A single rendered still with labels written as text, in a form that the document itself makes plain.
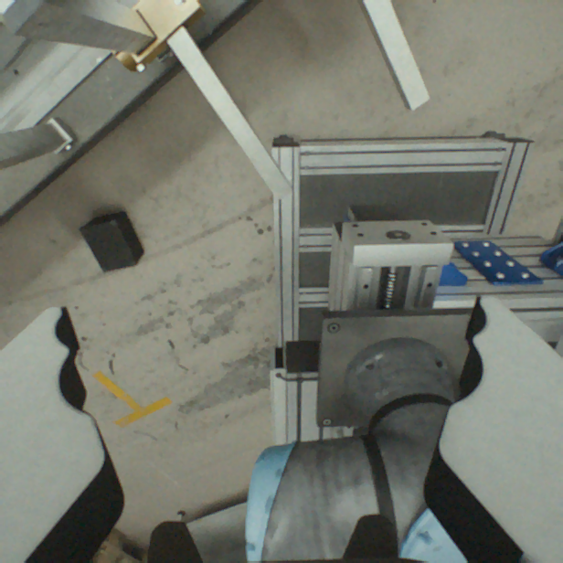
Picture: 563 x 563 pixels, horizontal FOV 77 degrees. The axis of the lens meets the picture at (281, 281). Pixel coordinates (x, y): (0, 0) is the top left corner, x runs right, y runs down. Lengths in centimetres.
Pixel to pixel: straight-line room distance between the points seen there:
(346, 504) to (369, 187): 106
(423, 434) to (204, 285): 137
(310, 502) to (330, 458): 5
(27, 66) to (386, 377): 85
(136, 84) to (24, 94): 26
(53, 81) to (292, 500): 83
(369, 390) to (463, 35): 130
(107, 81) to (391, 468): 73
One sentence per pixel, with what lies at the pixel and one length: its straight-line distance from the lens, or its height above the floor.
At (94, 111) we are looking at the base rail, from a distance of 80.
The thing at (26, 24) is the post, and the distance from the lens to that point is 37.
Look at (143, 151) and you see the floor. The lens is 153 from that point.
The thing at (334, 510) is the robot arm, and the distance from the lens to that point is 41.
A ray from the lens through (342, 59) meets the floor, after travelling 145.
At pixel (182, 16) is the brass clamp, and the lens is 61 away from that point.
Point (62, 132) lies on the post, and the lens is 80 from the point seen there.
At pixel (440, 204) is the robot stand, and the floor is 21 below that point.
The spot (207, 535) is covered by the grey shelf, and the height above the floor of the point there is 14.
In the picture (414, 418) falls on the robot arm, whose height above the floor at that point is 116.
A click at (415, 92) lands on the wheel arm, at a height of 82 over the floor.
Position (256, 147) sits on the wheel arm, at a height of 82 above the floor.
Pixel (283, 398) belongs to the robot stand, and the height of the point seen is 95.
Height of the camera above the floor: 143
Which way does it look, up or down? 60 degrees down
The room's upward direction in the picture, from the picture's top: 177 degrees clockwise
